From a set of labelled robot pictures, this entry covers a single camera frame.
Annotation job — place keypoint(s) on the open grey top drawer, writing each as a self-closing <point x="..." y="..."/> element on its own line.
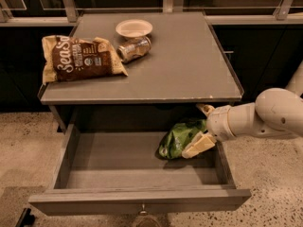
<point x="115" y="172"/>

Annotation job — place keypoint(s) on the metal drawer knob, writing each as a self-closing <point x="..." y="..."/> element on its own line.
<point x="143" y="211"/>

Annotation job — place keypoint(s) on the silver soda can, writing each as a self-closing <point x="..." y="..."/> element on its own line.
<point x="134" y="48"/>

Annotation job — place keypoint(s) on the white paper bowl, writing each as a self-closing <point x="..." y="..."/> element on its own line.
<point x="134" y="28"/>

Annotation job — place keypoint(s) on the brown seaweed snack bag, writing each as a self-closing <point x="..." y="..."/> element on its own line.
<point x="69" y="58"/>

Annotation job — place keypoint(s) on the green rice chip bag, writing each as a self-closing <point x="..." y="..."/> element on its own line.
<point x="179" y="136"/>

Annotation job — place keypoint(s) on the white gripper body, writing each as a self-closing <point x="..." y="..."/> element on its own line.
<point x="217" y="123"/>

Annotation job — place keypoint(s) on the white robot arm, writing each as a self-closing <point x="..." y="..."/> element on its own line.
<point x="276" y="113"/>

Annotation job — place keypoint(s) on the grey cabinet with counter top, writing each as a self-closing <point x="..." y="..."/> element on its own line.
<point x="186" y="64"/>

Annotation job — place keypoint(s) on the metal railing frame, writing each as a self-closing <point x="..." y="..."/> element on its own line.
<point x="217" y="12"/>

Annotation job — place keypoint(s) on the black object on floor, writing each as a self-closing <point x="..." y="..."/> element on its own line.
<point x="25" y="219"/>

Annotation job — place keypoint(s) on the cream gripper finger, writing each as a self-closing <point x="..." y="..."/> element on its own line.
<point x="206" y="109"/>
<point x="201" y="142"/>

